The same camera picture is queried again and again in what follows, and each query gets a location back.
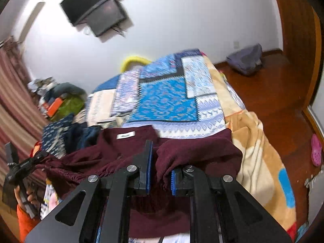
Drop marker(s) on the maroon button shirt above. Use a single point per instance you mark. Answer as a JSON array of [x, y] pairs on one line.
[[202, 151]]

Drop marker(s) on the white wardrobe door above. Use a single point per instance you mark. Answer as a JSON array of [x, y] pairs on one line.
[[317, 207]]

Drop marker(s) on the green patterned bag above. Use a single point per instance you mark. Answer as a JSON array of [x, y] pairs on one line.
[[72, 105]]

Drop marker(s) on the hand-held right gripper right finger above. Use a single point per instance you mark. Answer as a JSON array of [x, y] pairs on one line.
[[173, 183]]

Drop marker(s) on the dark folded clothes stack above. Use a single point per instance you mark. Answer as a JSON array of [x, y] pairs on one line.
[[83, 134]]

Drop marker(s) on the white air conditioner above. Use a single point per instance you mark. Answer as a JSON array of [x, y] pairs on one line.
[[33, 22]]

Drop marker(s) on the pink clog shoe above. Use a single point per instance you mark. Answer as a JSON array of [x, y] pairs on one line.
[[316, 150]]

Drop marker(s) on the grey backpack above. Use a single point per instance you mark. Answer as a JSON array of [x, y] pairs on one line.
[[245, 59]]

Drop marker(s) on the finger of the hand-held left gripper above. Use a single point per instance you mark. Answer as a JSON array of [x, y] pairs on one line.
[[38, 159]]

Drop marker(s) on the navy patterned folded garment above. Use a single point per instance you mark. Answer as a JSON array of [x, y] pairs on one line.
[[54, 131]]

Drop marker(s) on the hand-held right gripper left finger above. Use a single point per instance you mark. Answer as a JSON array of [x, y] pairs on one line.
[[149, 164]]

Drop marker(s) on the red striped curtain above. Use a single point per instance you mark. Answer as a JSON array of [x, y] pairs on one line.
[[15, 106]]

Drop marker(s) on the orange box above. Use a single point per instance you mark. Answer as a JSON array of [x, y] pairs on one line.
[[55, 105]]

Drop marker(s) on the small black wall monitor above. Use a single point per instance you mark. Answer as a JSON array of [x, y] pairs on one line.
[[107, 16]]

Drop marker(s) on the pile of clutter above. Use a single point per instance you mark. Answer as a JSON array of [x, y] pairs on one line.
[[40, 88]]

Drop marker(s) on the person's left hand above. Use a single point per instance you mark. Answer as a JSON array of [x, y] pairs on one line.
[[31, 197]]

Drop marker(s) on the brown wooden door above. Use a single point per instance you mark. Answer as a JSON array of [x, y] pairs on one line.
[[296, 30]]

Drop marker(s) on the person's left forearm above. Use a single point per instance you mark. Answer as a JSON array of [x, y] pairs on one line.
[[26, 222]]

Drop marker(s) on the white wall socket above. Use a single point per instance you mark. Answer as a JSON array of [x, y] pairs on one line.
[[236, 45]]

